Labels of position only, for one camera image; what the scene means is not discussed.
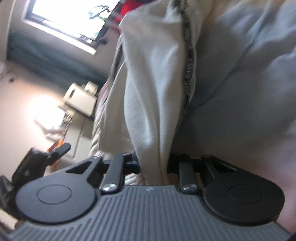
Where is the cream white zip jacket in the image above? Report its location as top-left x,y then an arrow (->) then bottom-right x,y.
89,0 -> 296,186

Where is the white dressing desk with drawers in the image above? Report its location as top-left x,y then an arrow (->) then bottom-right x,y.
49,112 -> 93,173

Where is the white backed dark chair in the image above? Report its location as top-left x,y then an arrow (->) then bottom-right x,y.
63,81 -> 98,117

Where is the teal curtain left of window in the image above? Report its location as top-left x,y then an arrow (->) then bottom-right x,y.
7,32 -> 107,89

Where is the red bag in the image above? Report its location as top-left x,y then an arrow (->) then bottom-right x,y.
111,1 -> 133,31

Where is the window with dark frame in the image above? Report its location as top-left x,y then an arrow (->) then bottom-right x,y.
25,1 -> 122,49

